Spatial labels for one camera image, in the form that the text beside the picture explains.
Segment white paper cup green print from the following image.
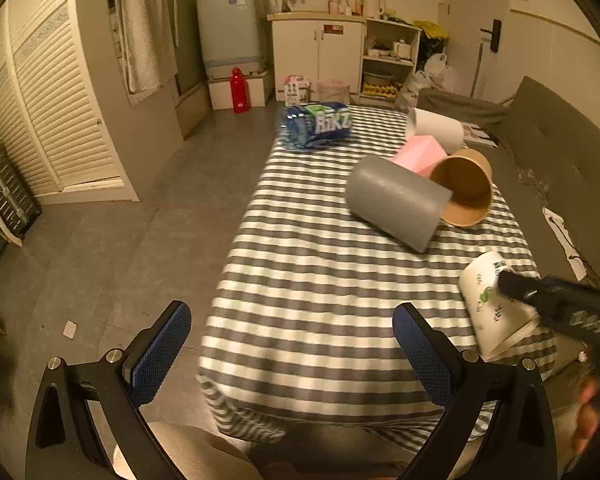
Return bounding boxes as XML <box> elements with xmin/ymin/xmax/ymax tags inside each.
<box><xmin>458</xmin><ymin>252</ymin><xmax>539</xmax><ymax>361</ymax></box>

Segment brown kraft paper cup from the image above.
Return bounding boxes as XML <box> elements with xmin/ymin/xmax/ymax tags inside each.
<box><xmin>429</xmin><ymin>148</ymin><xmax>494</xmax><ymax>228</ymax></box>

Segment grey plastic cup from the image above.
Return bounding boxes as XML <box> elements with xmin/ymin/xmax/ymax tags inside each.
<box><xmin>346</xmin><ymin>155</ymin><xmax>452</xmax><ymax>252</ymax></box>

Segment grey fabric sofa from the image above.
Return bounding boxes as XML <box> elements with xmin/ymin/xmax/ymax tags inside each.
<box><xmin>417</xmin><ymin>77</ymin><xmax>600</xmax><ymax>288</ymax></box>

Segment magazine on sofa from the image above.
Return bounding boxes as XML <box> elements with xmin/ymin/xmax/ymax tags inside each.
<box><xmin>462</xmin><ymin>122</ymin><xmax>500</xmax><ymax>148</ymax></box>

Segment pink box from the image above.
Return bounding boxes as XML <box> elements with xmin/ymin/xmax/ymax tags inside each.
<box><xmin>391</xmin><ymin>136</ymin><xmax>448</xmax><ymax>178</ymax></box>

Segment white plastic bags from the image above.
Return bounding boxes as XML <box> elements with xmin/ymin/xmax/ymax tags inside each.
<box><xmin>393</xmin><ymin>53</ymin><xmax>455</xmax><ymax>112</ymax></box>

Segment grey white checkered tablecloth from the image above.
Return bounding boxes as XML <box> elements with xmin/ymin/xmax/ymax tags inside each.
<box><xmin>198</xmin><ymin>106</ymin><xmax>538</xmax><ymax>452</ymax></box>

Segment white entrance door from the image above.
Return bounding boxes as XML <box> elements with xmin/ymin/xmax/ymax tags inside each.
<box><xmin>439</xmin><ymin>0</ymin><xmax>508</xmax><ymax>101</ymax></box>

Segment white open shelf unit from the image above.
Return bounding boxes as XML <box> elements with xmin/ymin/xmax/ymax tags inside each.
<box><xmin>358</xmin><ymin>18</ymin><xmax>422</xmax><ymax>108</ymax></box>

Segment black suitcase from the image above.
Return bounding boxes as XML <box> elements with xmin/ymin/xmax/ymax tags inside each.
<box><xmin>0</xmin><ymin>145</ymin><xmax>41</xmax><ymax>247</ymax></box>

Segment small waste bin pink liner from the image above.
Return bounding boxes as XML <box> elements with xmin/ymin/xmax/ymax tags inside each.
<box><xmin>315</xmin><ymin>79</ymin><xmax>350</xmax><ymax>105</ymax></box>

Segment milk carton box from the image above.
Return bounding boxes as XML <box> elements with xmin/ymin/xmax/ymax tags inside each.
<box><xmin>284</xmin><ymin>75</ymin><xmax>311</xmax><ymax>106</ymax></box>

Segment white sink cabinet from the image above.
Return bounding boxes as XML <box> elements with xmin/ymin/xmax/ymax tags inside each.
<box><xmin>268</xmin><ymin>12</ymin><xmax>366</xmax><ymax>102</ymax></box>

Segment white electric kettle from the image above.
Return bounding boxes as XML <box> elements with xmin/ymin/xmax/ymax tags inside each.
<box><xmin>363</xmin><ymin>0</ymin><xmax>386</xmax><ymax>20</ymax></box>

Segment white louvered wardrobe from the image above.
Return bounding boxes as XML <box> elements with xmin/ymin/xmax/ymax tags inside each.
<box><xmin>0</xmin><ymin>0</ymin><xmax>183</xmax><ymax>204</ymax></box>

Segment red thermos bottle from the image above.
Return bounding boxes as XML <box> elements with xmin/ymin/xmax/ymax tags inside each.
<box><xmin>230</xmin><ymin>67</ymin><xmax>250</xmax><ymax>114</ymax></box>

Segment white platform box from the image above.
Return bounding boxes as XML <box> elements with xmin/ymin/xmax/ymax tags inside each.
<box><xmin>208</xmin><ymin>67</ymin><xmax>274</xmax><ymax>110</ymax></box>

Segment light blue washing machine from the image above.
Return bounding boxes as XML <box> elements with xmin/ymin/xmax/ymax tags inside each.
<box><xmin>196</xmin><ymin>0</ymin><xmax>268</xmax><ymax>80</ymax></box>

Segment white hanging towel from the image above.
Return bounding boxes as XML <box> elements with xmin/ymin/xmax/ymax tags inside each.
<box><xmin>114</xmin><ymin>0</ymin><xmax>178</xmax><ymax>96</ymax></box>

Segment black door handle lock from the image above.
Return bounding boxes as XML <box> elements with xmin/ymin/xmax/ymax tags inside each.
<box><xmin>480</xmin><ymin>18</ymin><xmax>503</xmax><ymax>53</ymax></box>

